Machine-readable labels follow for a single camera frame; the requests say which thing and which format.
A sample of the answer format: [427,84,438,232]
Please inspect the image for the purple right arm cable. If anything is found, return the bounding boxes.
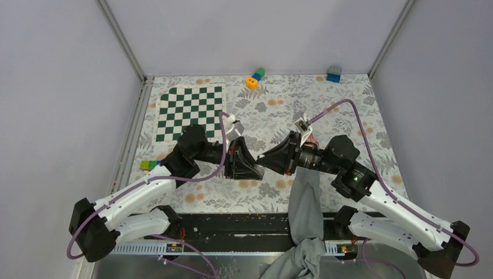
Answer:
[308,99,480,267]

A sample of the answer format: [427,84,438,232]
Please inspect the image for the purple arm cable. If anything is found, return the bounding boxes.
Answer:
[66,112,235,260]
[308,99,480,267]

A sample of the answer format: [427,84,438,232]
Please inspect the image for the blue yellow toy car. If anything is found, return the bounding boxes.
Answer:
[140,160,160,171]

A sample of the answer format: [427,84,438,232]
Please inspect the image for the grey sleeved forearm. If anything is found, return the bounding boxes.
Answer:
[261,168,326,278]

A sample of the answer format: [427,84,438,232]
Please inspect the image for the floral tablecloth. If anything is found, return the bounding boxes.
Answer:
[130,74,407,213]

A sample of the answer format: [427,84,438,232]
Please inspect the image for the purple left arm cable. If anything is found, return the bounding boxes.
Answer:
[66,112,235,260]

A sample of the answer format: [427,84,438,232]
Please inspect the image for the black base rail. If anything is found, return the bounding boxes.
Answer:
[140,209,413,255]

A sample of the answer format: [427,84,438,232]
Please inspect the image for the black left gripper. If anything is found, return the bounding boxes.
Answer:
[193,136,264,180]

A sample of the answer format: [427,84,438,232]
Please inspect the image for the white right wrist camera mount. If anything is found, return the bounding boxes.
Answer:
[292,111,313,145]

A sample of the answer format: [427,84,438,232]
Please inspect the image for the person's hand with painted nails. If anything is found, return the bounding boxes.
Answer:
[303,134,319,148]

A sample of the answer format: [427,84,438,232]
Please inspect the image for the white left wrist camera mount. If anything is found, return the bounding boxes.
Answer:
[223,114,244,142]

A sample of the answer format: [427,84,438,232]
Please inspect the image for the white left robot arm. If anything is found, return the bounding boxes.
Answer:
[69,124,265,262]

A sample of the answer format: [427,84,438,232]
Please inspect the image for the blue grey toy block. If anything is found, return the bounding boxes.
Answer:
[326,66,342,83]

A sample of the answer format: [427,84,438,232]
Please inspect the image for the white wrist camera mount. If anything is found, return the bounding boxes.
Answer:
[292,111,313,145]
[223,114,244,142]

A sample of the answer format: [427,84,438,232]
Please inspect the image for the green white chessboard mat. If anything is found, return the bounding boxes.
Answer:
[152,84,227,146]

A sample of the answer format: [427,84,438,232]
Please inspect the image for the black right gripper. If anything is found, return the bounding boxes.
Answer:
[256,131,341,176]

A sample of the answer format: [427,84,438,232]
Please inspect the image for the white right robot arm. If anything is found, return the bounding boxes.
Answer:
[257,131,470,278]

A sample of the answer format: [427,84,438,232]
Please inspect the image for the yellow blue green toy blocks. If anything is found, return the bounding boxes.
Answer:
[245,67,265,90]

